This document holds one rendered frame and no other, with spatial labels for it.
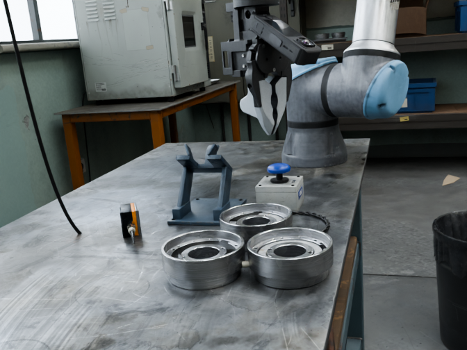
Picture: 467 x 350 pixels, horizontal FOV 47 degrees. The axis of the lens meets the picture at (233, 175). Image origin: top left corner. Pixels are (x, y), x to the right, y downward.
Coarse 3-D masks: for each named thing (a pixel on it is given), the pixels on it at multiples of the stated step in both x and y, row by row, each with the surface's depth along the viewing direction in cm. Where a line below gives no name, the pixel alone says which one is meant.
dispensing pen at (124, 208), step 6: (126, 204) 87; (120, 210) 85; (126, 210) 83; (120, 216) 83; (126, 216) 83; (132, 216) 83; (126, 222) 83; (132, 222) 82; (126, 228) 83; (132, 228) 80; (126, 234) 84; (132, 234) 78
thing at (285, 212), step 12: (252, 204) 82; (264, 204) 82; (276, 204) 81; (228, 216) 80; (252, 216) 80; (264, 216) 80; (288, 216) 75; (228, 228) 74; (240, 228) 73; (252, 228) 72; (264, 228) 73
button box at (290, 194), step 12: (264, 180) 93; (276, 180) 91; (288, 180) 92; (300, 180) 92; (264, 192) 90; (276, 192) 89; (288, 192) 88; (300, 192) 91; (288, 204) 89; (300, 204) 92
